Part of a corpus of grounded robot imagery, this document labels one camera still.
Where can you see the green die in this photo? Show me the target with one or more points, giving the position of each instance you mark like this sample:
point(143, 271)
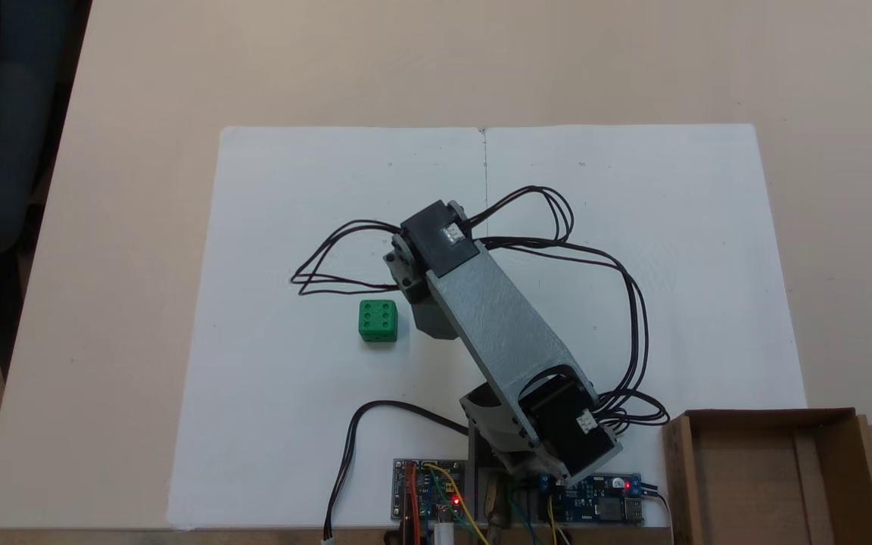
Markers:
point(378, 320)

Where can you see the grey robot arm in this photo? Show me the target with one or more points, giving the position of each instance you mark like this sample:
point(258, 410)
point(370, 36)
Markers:
point(496, 318)

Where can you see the blue circuit board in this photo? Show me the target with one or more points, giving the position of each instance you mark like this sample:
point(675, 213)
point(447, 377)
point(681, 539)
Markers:
point(595, 503)

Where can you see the dark chair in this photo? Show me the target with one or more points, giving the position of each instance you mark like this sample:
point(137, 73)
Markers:
point(4, 151)

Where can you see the brown cardboard box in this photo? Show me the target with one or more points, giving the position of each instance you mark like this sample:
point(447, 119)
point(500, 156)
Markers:
point(754, 484)

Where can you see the white plug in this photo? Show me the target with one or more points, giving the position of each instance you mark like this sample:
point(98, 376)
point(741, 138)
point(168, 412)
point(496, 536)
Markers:
point(444, 534)

